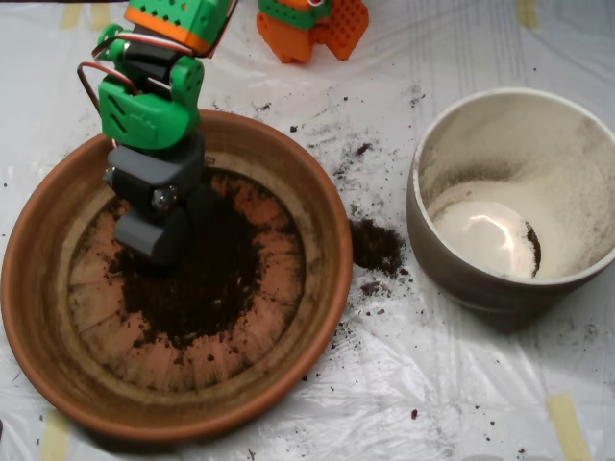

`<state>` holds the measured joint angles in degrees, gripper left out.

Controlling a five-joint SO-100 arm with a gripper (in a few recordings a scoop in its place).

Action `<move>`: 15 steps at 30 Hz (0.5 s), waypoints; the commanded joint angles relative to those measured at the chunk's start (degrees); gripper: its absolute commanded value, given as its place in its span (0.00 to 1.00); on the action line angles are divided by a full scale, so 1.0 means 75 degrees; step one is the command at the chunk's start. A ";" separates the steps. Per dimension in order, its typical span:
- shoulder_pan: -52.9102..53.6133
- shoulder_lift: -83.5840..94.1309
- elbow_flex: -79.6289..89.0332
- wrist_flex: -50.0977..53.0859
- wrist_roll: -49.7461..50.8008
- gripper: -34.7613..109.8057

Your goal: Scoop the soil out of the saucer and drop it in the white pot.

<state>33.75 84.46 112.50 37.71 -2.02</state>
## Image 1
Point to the small dark soil clump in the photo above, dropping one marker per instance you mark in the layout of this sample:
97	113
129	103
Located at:
363	149
371	289

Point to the white ceramic pot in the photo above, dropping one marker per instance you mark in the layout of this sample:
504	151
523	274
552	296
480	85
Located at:
480	298

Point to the orange and green robot base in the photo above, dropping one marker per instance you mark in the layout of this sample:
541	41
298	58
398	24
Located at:
288	38

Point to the spilled dark soil pile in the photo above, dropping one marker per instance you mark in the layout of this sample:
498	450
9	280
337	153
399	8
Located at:
377	247

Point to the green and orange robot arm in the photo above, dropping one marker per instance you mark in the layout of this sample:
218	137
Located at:
144	120

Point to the beige masking tape strip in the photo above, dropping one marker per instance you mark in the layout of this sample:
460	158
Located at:
101	18
527	13
71	16
54	439
569	427

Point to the clear plastic sheet cover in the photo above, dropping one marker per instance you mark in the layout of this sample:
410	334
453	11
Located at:
432	384

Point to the terracotta clay saucer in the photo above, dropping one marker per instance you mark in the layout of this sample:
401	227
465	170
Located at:
43	249

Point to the grey gripper black servo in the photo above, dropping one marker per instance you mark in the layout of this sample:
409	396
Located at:
153	177

